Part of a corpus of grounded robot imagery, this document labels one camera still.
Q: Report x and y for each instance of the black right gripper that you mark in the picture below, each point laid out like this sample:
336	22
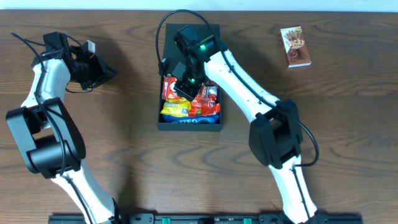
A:
186	90

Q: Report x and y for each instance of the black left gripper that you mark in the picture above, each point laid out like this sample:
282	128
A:
94	70

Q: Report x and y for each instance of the dark green box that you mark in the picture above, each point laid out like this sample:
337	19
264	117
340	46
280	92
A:
203	31

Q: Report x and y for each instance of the red snack bag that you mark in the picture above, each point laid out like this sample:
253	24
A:
206	101

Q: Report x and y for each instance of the red Hello Panda box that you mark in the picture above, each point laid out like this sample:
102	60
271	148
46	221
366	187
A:
168	89

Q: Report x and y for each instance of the yellow snack bag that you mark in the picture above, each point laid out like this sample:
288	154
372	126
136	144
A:
177	108

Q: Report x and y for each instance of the blue Oreo packet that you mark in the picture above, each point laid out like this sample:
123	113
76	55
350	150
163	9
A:
191	120

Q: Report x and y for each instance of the brown Pocky box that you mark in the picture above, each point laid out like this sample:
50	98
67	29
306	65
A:
295	47

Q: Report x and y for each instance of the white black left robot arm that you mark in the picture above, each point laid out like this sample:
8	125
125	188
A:
48	139

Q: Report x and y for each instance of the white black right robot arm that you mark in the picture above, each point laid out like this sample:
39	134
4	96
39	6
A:
275	133

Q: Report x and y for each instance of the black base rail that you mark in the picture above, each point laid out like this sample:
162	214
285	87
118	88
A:
268	218

